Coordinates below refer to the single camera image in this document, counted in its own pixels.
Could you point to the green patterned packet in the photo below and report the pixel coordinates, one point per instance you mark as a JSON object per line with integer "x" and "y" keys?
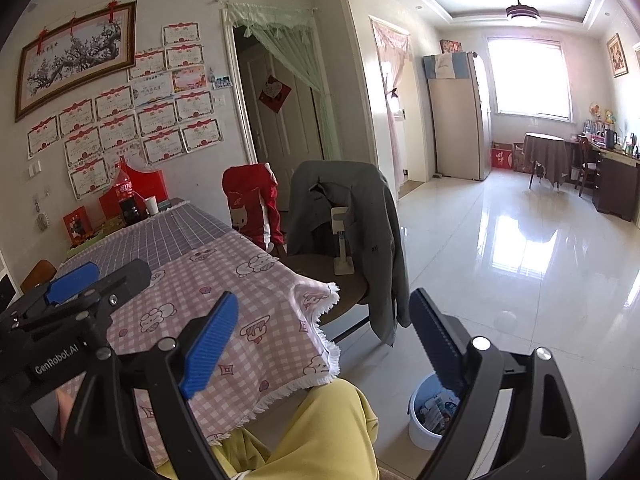
{"x": 97, "y": 235}

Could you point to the wall of award certificates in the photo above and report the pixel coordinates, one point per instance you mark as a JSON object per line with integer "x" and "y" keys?
{"x": 150, "y": 120}

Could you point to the small red box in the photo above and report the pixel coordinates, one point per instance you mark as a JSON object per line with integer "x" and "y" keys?
{"x": 77, "y": 226}

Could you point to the small framed picture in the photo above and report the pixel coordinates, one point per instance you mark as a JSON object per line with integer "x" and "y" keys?
{"x": 617, "y": 55}

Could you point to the person's left hand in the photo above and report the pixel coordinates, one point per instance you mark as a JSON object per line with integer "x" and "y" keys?
{"x": 65, "y": 410}

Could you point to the ceiling fan lamp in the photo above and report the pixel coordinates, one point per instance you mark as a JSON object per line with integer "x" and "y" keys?
{"x": 522, "y": 12}

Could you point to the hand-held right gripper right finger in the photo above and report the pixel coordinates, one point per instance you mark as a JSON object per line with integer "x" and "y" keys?
{"x": 435, "y": 340}

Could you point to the small wall photo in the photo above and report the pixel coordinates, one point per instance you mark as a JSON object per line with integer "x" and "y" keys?
{"x": 222, "y": 83}

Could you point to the framed plum blossom painting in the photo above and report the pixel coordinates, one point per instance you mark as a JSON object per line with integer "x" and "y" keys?
{"x": 75, "y": 60}

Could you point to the round table with brown cloth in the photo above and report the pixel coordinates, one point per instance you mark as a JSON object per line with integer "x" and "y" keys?
{"x": 547, "y": 155}

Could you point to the red box on refrigerator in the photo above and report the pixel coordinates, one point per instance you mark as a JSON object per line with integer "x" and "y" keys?
{"x": 450, "y": 46}

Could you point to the pink checked printed tablecloth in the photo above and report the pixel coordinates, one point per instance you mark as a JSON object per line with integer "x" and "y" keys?
{"x": 270, "y": 310}

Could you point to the dark wooden chair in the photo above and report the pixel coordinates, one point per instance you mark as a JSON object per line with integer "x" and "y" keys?
{"x": 586, "y": 165}

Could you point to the red cat print jacket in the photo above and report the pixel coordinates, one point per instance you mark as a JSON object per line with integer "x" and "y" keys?
{"x": 250, "y": 205}

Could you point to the dark wooden desk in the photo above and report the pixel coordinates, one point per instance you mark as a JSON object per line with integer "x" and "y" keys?
{"x": 617, "y": 185}

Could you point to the person's yellow trouser leg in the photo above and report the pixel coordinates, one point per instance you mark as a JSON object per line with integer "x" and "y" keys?
{"x": 320, "y": 435}

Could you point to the green door curtain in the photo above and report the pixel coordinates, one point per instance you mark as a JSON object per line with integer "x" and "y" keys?
{"x": 300, "y": 60}

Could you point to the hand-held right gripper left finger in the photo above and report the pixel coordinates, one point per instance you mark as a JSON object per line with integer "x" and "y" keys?
{"x": 210, "y": 345}

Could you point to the beige refrigerator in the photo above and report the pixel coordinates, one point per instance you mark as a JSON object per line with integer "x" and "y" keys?
{"x": 455, "y": 125}

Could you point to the white phone stand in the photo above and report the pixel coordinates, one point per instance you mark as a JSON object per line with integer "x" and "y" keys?
{"x": 344, "y": 260}

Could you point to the large red gift box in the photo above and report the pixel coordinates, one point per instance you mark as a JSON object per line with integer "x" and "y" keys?
{"x": 150, "y": 185}

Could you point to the white door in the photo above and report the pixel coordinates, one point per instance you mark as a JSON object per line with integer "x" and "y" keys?
{"x": 280, "y": 145}

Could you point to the red cardboard box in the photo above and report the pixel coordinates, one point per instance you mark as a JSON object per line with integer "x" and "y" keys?
{"x": 501, "y": 157}

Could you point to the red diamond door decoration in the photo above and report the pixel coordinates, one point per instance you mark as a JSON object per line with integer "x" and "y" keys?
{"x": 275, "y": 94}

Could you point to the blue waste bin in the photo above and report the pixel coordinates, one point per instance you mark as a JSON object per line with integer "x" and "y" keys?
{"x": 420, "y": 430}

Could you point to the cola bottle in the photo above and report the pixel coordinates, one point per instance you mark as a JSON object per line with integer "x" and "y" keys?
{"x": 127, "y": 197}

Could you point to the brown wooden chair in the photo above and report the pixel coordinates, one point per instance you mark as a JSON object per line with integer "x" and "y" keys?
{"x": 39, "y": 275}

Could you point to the grey checked tablecloth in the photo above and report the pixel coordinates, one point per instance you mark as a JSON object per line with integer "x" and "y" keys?
{"x": 165, "y": 235}

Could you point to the pink door curtain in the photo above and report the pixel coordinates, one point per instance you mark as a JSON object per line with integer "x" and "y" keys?
{"x": 392, "y": 100}

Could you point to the round wall ornament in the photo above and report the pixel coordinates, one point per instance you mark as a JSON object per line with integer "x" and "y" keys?
{"x": 42, "y": 221}

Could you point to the white light switch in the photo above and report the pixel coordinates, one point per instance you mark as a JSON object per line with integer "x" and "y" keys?
{"x": 34, "y": 169}

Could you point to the chair with grey jacket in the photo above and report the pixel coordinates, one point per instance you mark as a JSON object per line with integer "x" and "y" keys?
{"x": 380, "y": 240}

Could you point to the white paper cup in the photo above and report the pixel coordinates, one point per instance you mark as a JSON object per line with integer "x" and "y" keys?
{"x": 152, "y": 206}

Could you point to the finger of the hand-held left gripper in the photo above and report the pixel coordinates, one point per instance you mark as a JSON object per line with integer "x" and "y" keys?
{"x": 130, "y": 277}
{"x": 70, "y": 282}

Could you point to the black kettle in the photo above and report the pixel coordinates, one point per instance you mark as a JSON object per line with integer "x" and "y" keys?
{"x": 610, "y": 138}

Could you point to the bright window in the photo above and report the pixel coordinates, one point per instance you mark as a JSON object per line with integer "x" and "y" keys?
{"x": 530, "y": 80}

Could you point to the chair with brown seat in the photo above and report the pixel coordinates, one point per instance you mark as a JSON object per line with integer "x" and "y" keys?
{"x": 310, "y": 270}

